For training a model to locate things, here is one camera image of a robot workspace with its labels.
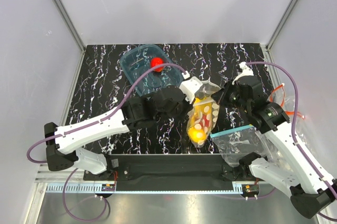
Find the red tomato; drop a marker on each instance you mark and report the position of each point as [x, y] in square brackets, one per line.
[155, 62]

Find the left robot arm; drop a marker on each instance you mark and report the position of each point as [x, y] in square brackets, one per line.
[67, 150]

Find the orange zipper clear bag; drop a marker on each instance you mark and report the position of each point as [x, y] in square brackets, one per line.
[279, 96]

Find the teal plastic food container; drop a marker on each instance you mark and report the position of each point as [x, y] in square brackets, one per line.
[138, 60]

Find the red pepper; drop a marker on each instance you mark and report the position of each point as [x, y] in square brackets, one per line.
[206, 123]

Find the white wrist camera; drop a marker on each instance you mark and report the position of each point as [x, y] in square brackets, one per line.
[190, 87]
[245, 71]

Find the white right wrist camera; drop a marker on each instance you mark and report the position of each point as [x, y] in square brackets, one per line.
[245, 71]

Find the slotted cable duct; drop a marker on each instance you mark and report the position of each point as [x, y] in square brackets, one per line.
[123, 188]

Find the yellow banana bunch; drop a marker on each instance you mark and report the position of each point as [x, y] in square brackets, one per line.
[201, 107]

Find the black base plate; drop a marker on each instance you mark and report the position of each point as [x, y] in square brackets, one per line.
[171, 169]

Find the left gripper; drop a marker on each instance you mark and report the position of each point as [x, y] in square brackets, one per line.
[187, 107]

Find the yellow lemon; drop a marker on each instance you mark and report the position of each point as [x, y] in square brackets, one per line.
[196, 135]

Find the teal zipper clear bag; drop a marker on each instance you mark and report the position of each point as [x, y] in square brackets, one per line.
[234, 144]

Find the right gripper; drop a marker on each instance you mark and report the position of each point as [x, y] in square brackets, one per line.
[220, 97]

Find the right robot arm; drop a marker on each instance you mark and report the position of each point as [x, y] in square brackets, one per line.
[309, 186]

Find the white dotted zip bag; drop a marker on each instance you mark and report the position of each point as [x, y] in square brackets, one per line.
[206, 91]

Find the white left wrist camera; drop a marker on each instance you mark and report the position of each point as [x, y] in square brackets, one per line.
[190, 87]

